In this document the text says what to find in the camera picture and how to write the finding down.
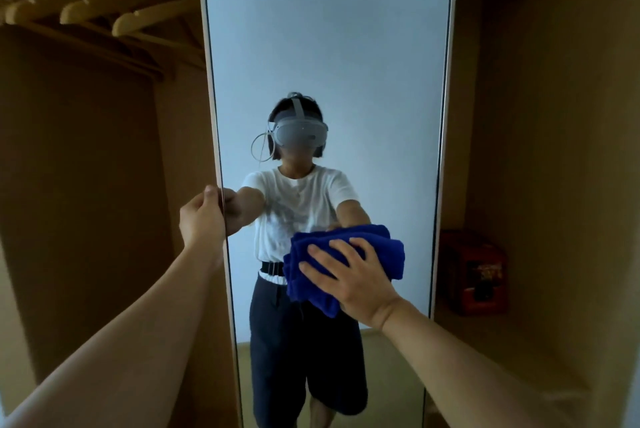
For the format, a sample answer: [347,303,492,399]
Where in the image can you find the person's left hand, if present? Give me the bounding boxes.
[179,184,227,269]

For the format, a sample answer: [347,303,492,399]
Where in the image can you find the person's right hand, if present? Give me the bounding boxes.
[299,237,405,331]

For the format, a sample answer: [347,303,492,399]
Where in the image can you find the blue microfibre cloth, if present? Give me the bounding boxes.
[283,224,405,319]

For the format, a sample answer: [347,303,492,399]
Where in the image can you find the light wooden wardrobe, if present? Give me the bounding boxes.
[0,0,640,428]

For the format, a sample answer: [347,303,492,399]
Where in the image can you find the tall framed mirror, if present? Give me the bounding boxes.
[195,0,461,428]

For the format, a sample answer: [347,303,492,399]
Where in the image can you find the person's left forearm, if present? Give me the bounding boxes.
[0,247,221,428]

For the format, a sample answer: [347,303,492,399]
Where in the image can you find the person's right forearm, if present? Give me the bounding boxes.
[381,298,556,428]

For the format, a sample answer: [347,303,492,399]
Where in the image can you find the red cardboard box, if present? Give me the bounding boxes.
[439,228,509,316]

